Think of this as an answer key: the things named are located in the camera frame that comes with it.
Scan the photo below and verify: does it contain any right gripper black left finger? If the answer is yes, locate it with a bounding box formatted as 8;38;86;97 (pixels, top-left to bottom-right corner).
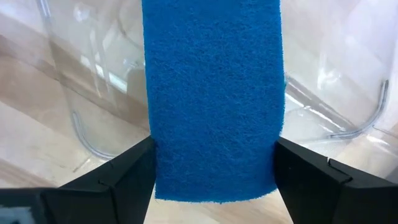
39;136;157;224

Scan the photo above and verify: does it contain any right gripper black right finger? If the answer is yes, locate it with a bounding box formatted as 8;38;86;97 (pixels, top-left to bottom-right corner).
272;137;398;224

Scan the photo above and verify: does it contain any blue scouring pad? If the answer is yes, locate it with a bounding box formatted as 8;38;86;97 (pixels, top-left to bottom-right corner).
141;0;286;205

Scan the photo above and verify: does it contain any wide clear plastic bin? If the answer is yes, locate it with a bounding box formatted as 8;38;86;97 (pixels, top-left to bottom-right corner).
0;0;398;187

